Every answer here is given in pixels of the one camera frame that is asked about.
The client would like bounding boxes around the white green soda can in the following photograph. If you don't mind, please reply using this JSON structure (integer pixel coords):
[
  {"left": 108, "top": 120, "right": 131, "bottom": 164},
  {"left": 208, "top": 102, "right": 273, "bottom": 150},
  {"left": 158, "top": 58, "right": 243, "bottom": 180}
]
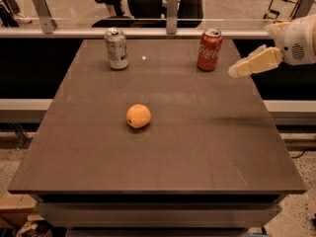
[{"left": 105, "top": 28, "right": 128, "bottom": 70}]

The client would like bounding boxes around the right metal glass bracket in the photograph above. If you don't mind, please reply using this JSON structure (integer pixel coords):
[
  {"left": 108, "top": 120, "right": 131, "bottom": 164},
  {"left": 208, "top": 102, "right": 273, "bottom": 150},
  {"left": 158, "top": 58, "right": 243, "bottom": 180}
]
[{"left": 291, "top": 0, "right": 315, "bottom": 19}]

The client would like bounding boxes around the orange fruit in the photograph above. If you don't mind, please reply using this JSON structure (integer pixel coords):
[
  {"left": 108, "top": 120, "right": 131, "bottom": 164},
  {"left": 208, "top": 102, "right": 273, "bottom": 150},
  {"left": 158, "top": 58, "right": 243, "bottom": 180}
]
[{"left": 126, "top": 104, "right": 151, "bottom": 128}]

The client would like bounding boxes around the red coke can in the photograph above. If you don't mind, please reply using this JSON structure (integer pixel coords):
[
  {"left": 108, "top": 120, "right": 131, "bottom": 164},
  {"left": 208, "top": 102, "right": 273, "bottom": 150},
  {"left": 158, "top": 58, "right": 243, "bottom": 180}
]
[{"left": 197, "top": 29, "right": 222, "bottom": 71}]

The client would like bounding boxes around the left metal glass bracket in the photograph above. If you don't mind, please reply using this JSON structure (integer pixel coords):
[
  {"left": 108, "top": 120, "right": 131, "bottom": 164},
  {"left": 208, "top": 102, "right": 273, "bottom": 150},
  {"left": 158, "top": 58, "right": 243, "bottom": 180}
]
[{"left": 32, "top": 0, "right": 57, "bottom": 34}]

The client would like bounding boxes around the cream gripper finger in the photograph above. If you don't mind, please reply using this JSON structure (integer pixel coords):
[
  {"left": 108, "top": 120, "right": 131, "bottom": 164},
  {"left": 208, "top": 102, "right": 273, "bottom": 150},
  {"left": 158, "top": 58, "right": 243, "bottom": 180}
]
[
  {"left": 228, "top": 46, "right": 282, "bottom": 78},
  {"left": 266, "top": 22, "right": 290, "bottom": 40}
]

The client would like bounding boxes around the black office chair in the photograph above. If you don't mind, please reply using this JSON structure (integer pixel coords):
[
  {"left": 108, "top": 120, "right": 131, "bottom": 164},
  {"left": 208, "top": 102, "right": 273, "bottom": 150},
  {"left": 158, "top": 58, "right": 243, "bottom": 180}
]
[{"left": 92, "top": 0, "right": 203, "bottom": 28}]

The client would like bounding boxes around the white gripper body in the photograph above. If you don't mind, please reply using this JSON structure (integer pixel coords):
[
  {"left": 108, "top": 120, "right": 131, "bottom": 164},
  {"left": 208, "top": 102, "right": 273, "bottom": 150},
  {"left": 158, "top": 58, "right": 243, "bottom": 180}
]
[{"left": 276, "top": 15, "right": 316, "bottom": 65}]

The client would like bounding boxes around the middle metal glass bracket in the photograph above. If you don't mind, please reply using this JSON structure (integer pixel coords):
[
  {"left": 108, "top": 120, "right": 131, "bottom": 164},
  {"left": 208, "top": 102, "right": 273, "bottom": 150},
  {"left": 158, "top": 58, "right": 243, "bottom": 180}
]
[{"left": 166, "top": 0, "right": 178, "bottom": 35}]

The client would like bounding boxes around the metal glass bracket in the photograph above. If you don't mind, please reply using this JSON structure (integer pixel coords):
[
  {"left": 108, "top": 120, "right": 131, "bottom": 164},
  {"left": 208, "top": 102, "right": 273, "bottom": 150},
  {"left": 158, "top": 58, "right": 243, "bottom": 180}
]
[
  {"left": 291, "top": 0, "right": 315, "bottom": 19},
  {"left": 166, "top": 0, "right": 178, "bottom": 35},
  {"left": 32, "top": 0, "right": 57, "bottom": 34}
]

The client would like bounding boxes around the black cable on floor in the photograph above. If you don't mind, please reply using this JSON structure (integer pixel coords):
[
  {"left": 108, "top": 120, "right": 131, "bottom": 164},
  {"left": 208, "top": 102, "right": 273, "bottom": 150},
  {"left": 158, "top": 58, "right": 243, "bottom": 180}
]
[{"left": 290, "top": 149, "right": 309, "bottom": 160}]

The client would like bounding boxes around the cardboard box on floor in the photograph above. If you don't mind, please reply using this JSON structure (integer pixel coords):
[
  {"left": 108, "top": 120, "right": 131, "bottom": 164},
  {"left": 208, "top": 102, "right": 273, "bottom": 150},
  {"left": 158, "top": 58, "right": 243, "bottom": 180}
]
[{"left": 0, "top": 192, "right": 42, "bottom": 229}]

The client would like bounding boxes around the brown table with drawers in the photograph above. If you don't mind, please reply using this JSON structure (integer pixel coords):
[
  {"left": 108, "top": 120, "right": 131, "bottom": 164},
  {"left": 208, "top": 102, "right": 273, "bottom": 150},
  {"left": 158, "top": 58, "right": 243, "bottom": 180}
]
[{"left": 9, "top": 39, "right": 305, "bottom": 229}]

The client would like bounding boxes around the wooden chair in background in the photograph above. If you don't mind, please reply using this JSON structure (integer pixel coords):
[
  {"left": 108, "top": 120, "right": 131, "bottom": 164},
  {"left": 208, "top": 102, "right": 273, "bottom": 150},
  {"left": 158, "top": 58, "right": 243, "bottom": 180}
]
[{"left": 263, "top": 0, "right": 300, "bottom": 23}]

